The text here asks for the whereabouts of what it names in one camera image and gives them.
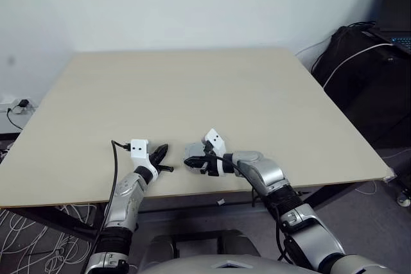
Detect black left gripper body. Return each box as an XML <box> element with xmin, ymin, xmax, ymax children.
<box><xmin>148</xmin><ymin>150</ymin><xmax>162</xmax><ymax>175</ymax></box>

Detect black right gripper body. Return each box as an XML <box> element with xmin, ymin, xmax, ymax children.
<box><xmin>200</xmin><ymin>143</ymin><xmax>220</xmax><ymax>177</ymax></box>

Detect motor housing with copper windings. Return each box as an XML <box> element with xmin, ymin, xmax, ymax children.
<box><xmin>183</xmin><ymin>153</ymin><xmax>209</xmax><ymax>173</ymax></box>

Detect grey motor lid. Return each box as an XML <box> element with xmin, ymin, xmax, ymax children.
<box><xmin>184</xmin><ymin>141</ymin><xmax>208</xmax><ymax>159</ymax></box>

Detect dark grey rounded shape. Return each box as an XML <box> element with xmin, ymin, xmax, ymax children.
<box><xmin>218</xmin><ymin>229</ymin><xmax>259</xmax><ymax>257</ymax></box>
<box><xmin>149</xmin><ymin>234</ymin><xmax>177</xmax><ymax>259</ymax></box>

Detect silver robot torso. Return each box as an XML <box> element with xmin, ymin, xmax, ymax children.
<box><xmin>130</xmin><ymin>253</ymin><xmax>309</xmax><ymax>274</ymax></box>

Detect white power strip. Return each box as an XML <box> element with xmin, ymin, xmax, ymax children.
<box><xmin>0</xmin><ymin>96</ymin><xmax>41</xmax><ymax>115</ymax></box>

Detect black bag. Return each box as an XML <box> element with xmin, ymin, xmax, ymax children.
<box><xmin>311</xmin><ymin>25</ymin><xmax>411</xmax><ymax>150</ymax></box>

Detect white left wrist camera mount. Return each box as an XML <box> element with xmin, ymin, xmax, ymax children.
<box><xmin>129</xmin><ymin>139</ymin><xmax>159</xmax><ymax>176</ymax></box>

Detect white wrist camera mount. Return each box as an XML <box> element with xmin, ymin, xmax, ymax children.
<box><xmin>205</xmin><ymin>128</ymin><xmax>227</xmax><ymax>177</ymax></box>
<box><xmin>129</xmin><ymin>139</ymin><xmax>159</xmax><ymax>176</ymax></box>

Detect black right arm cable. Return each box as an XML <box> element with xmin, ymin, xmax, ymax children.
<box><xmin>208</xmin><ymin>155</ymin><xmax>290</xmax><ymax>262</ymax></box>

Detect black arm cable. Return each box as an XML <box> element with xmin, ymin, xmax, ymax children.
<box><xmin>208</xmin><ymin>155</ymin><xmax>290</xmax><ymax>262</ymax></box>
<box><xmin>83</xmin><ymin>139</ymin><xmax>132</xmax><ymax>274</ymax></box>

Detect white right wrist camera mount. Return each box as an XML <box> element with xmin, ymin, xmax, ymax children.
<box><xmin>205</xmin><ymin>128</ymin><xmax>227</xmax><ymax>177</ymax></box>

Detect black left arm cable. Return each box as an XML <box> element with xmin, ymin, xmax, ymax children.
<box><xmin>83</xmin><ymin>139</ymin><xmax>132</xmax><ymax>274</ymax></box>

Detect black table frame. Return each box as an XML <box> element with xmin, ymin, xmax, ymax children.
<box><xmin>0</xmin><ymin>182</ymin><xmax>390</xmax><ymax>241</ymax></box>

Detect black power strip cable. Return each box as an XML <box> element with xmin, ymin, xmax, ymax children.
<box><xmin>6</xmin><ymin>107</ymin><xmax>24</xmax><ymax>131</ymax></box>

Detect white tangled floor cables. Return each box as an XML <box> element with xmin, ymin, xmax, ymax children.
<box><xmin>0</xmin><ymin>203</ymin><xmax>97</xmax><ymax>274</ymax></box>

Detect grey wall cable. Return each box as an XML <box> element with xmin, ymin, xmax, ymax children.
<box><xmin>295</xmin><ymin>41</ymin><xmax>331</xmax><ymax>57</ymax></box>

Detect white cable on bag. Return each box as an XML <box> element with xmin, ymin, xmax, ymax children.
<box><xmin>322</xmin><ymin>42</ymin><xmax>395</xmax><ymax>89</ymax></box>

